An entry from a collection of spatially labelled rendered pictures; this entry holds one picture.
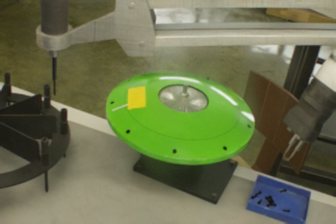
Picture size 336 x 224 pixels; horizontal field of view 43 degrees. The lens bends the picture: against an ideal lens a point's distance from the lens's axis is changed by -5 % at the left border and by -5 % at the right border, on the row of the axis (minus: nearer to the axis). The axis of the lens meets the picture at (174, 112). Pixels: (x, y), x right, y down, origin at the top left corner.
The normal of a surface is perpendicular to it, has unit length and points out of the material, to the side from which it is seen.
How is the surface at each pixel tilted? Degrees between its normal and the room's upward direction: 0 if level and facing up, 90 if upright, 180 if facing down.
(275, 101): 90
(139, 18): 90
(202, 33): 9
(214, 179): 0
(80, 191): 0
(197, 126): 14
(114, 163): 0
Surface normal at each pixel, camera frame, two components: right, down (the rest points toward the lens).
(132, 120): -0.18, -0.65
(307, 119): -0.67, -0.26
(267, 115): -0.79, 0.25
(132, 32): 0.02, 0.58
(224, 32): -0.02, -0.82
